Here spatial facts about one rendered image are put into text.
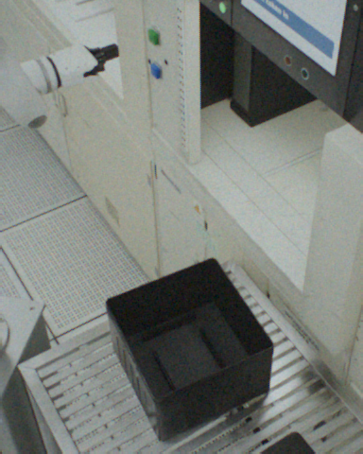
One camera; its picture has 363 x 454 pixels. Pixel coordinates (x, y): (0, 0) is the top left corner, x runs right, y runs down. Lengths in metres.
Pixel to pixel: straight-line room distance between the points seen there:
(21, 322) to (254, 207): 0.65
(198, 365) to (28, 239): 1.50
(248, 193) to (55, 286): 1.17
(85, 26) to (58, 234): 0.89
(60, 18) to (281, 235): 1.24
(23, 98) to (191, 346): 0.68
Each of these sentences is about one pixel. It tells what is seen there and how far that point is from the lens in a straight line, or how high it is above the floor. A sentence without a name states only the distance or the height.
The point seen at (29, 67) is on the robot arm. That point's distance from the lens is 1.79.
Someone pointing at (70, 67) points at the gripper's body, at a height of 1.22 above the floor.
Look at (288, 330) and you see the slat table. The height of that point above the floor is 0.76.
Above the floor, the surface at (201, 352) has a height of 0.77.
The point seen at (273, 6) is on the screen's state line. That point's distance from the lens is 1.42.
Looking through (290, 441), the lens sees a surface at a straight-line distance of 1.55.
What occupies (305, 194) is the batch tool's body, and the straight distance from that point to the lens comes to 1.97.
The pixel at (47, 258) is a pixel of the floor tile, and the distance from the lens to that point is 3.01.
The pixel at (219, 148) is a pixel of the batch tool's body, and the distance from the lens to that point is 2.08.
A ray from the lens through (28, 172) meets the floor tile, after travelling 3.39.
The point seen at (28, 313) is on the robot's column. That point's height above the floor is 0.76.
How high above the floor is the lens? 2.23
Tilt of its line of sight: 46 degrees down
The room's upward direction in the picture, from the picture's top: 2 degrees counter-clockwise
